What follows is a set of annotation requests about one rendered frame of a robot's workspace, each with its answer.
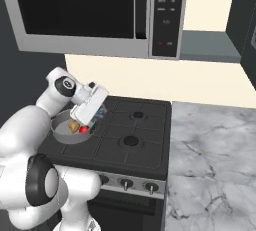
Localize black microwave door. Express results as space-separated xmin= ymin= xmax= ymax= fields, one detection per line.
xmin=0 ymin=0 xmax=151 ymax=59

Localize black hob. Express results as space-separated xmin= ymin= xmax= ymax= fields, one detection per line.
xmin=36 ymin=95 xmax=173 ymax=181

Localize black and silver oven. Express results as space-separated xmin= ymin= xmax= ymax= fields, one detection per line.
xmin=85 ymin=170 xmax=168 ymax=231

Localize black microwave door handle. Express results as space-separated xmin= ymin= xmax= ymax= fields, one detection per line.
xmin=134 ymin=0 xmax=148 ymax=40

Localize dark grey wall cupboard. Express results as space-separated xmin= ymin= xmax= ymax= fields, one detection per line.
xmin=179 ymin=0 xmax=256 ymax=91

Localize grey cooking pot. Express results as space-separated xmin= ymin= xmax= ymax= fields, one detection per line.
xmin=50 ymin=107 xmax=97 ymax=146

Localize black oven knob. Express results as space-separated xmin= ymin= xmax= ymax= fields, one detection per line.
xmin=144 ymin=181 xmax=159 ymax=196
xmin=120 ymin=178 xmax=134 ymax=193
xmin=99 ymin=174 xmax=110 ymax=186

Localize black oven door handle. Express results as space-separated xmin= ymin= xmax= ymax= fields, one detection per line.
xmin=94 ymin=198 xmax=158 ymax=211

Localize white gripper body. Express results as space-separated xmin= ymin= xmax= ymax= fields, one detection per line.
xmin=69 ymin=85 xmax=110 ymax=127

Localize silver microwave oven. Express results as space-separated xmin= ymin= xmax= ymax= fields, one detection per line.
xmin=0 ymin=0 xmax=190 ymax=61

